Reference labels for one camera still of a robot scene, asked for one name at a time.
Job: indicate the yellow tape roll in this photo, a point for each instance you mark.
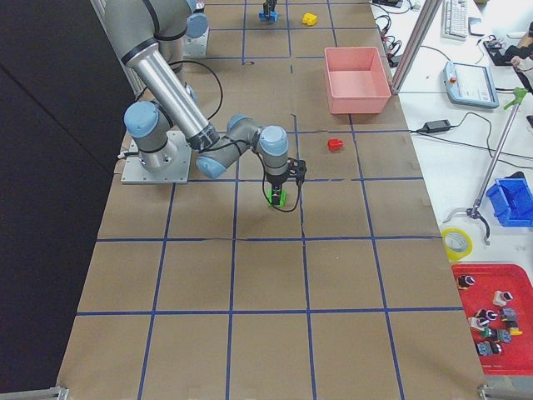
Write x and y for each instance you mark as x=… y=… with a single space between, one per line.
x=457 y=244

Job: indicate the blue toy block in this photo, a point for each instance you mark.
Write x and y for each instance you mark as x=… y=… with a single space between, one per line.
x=268 y=17

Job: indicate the black power adapter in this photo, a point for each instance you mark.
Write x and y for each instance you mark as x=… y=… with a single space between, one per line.
x=437 y=126

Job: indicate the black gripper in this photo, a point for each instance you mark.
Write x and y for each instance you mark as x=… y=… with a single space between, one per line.
x=269 y=6

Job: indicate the red plastic tray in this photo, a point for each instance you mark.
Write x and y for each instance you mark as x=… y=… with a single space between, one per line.
x=497 y=301

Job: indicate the robot teach pendant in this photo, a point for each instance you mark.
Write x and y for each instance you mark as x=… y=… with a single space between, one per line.
x=470 y=85

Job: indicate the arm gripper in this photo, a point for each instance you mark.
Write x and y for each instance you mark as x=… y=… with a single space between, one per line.
x=276 y=180

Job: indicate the white keyboard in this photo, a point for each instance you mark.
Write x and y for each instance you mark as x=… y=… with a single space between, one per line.
x=454 y=19

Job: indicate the pink plastic box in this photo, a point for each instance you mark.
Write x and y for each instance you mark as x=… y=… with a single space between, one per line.
x=356 y=82

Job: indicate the aluminium frame post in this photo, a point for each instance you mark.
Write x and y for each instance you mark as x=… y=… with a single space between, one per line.
x=419 y=31

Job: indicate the yellow toy block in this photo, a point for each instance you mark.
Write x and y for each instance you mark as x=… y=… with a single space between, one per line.
x=309 y=19

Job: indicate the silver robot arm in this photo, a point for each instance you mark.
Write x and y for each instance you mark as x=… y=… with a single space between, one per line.
x=197 y=33
x=139 y=32

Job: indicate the green toy block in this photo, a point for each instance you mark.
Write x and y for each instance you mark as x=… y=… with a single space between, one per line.
x=276 y=198

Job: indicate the reach grabber tool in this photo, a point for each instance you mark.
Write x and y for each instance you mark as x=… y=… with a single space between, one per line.
x=473 y=211

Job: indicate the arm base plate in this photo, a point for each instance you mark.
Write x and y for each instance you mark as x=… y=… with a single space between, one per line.
x=170 y=165
x=196 y=47

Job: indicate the blue storage bin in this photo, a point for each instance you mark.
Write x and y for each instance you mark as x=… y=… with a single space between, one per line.
x=511 y=199

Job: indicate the red toy block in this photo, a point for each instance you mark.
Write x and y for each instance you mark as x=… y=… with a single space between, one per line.
x=335 y=144

